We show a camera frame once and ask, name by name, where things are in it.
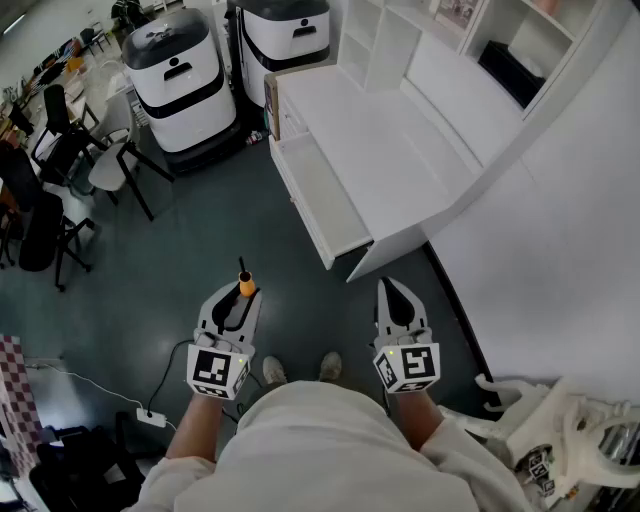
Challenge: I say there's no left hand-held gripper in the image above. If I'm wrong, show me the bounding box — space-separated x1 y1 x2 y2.
186 279 263 401

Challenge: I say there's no white drawer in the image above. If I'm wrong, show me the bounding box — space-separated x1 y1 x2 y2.
269 130 375 271

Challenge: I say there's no black storage box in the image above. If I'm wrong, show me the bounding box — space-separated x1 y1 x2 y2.
477 39 548 109

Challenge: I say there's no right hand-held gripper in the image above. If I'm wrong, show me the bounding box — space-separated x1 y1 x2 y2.
371 276 442 395

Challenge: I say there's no red checkered cloth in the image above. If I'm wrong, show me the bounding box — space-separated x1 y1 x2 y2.
0 334 47 477

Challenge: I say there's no white shelf cabinet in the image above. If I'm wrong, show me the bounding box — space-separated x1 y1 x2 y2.
263 0 621 284

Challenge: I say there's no brown cardboard panel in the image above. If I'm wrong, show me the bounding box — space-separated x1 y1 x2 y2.
263 73 281 143

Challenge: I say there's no black bag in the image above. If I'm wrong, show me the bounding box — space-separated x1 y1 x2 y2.
28 424 147 512

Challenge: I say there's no person's right forearm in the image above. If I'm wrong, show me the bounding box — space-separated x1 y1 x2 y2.
389 387 447 451

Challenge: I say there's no person's white shoe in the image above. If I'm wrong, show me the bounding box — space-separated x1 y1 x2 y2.
262 355 289 386
319 351 344 384

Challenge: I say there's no picture frame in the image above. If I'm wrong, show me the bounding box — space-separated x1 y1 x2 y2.
432 0 484 34

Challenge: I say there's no white chair with black legs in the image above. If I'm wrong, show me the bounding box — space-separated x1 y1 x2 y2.
88 92 177 222

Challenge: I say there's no person's left white shoe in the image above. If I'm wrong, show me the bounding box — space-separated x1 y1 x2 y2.
262 355 289 386

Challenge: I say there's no white power strip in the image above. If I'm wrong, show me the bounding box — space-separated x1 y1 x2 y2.
136 407 168 429

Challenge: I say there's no orange handled screwdriver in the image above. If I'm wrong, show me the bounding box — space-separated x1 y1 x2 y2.
237 256 257 298

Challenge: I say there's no cluttered work table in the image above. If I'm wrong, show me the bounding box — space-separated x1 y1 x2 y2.
0 47 102 142

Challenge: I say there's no white ornate table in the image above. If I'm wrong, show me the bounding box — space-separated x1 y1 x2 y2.
439 373 640 512

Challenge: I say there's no black frame chair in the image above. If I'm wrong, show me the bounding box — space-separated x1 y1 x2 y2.
30 83 109 187

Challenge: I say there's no white black mobile robot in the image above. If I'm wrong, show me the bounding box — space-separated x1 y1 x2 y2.
224 0 332 109
121 7 244 174

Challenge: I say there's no person's left forearm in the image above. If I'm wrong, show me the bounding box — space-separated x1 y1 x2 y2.
164 389 236 461

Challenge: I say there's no person's white shirt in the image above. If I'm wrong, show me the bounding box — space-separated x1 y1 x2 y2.
124 379 544 512

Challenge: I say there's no black office chair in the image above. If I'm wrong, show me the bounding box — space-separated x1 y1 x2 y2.
0 144 97 294

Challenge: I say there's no white floor cable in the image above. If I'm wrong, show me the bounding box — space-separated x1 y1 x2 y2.
24 361 145 407

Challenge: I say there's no black floor cable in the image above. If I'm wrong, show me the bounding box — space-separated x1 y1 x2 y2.
146 339 195 417

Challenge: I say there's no person's right white shoe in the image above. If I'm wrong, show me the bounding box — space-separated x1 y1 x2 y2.
319 351 344 384

